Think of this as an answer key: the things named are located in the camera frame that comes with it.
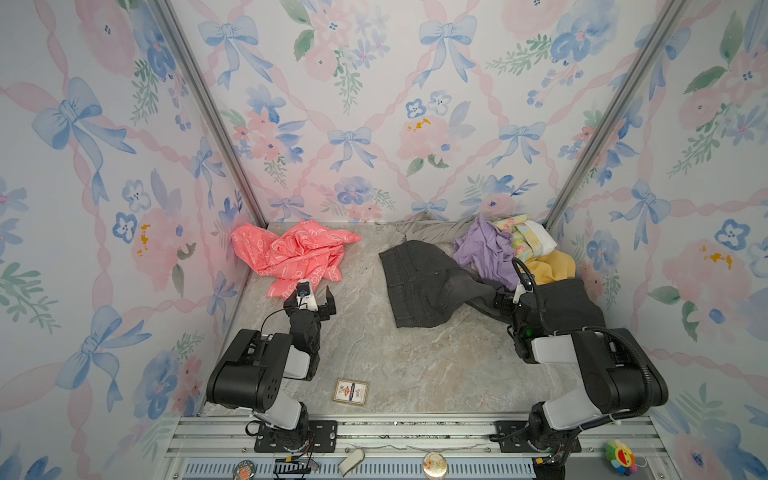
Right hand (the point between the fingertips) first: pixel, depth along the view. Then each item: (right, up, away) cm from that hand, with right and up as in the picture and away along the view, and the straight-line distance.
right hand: (518, 288), depth 93 cm
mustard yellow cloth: (+13, +7, +5) cm, 15 cm away
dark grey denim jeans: (-28, 0, +7) cm, 29 cm away
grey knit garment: (-26, +21, +23) cm, 41 cm away
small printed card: (-51, -26, -13) cm, 59 cm away
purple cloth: (-7, +12, +7) cm, 16 cm away
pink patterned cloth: (-71, +9, +7) cm, 72 cm away
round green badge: (-74, -40, -24) cm, 87 cm away
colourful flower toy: (+14, -37, -23) cm, 46 cm away
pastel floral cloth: (+9, +16, +11) cm, 21 cm away
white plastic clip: (-49, -37, -24) cm, 66 cm away
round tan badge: (-30, -39, -23) cm, 54 cm away
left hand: (-63, +1, -4) cm, 63 cm away
